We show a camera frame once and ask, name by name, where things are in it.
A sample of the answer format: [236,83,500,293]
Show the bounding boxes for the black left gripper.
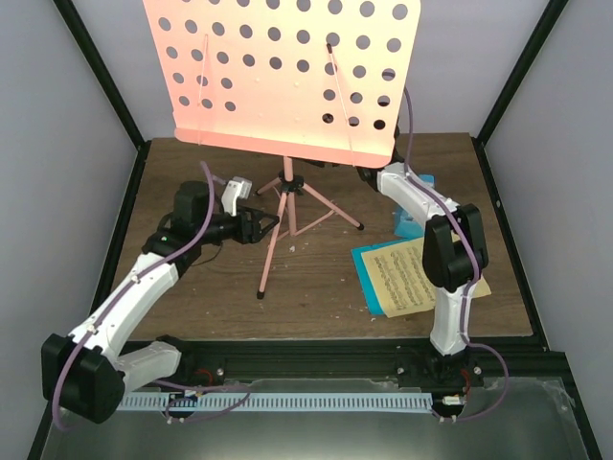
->
[197,205,280,245]

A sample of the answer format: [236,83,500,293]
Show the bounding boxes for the teal paper strip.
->
[351,241,392,315]

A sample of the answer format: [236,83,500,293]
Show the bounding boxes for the sheet music pages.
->
[359,237,493,319]

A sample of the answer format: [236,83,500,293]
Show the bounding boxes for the blue metronome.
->
[394,201,424,240]

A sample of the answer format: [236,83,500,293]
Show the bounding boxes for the pink music stand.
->
[141,0,422,301]

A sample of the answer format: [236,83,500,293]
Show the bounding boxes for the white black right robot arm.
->
[357,151,488,386]

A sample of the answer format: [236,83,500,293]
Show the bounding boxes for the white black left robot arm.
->
[41,176,279,424]

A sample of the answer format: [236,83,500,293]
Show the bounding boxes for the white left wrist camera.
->
[221,176,252,217]

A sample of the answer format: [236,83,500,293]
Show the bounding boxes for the light blue slotted cable duct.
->
[118,392,433,414]

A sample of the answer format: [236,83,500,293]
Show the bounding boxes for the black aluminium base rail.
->
[161,335,572,390]

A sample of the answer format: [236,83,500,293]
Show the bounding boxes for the black left frame post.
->
[51,0,147,150]

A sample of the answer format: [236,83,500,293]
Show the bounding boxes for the black frame post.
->
[476,0,569,145]
[51,0,147,150]

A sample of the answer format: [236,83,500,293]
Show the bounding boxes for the black right frame post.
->
[476,0,569,145]

